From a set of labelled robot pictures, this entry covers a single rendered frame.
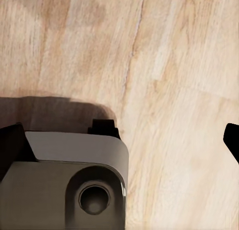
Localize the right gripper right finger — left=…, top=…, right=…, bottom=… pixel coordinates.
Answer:
left=223, top=123, right=239, bottom=163

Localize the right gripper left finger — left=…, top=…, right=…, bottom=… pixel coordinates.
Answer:
left=0, top=123, right=26, bottom=183

